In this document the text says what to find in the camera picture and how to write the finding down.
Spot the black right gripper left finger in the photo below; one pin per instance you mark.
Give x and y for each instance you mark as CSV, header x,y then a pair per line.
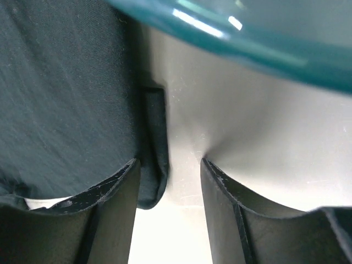
x,y
94,226

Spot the teal plastic bin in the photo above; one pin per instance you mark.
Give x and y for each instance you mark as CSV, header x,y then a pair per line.
x,y
305,41

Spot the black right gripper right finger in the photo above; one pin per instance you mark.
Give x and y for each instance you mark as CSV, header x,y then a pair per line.
x,y
245,227

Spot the black t-shirt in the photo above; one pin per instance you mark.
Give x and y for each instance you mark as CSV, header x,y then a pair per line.
x,y
72,113

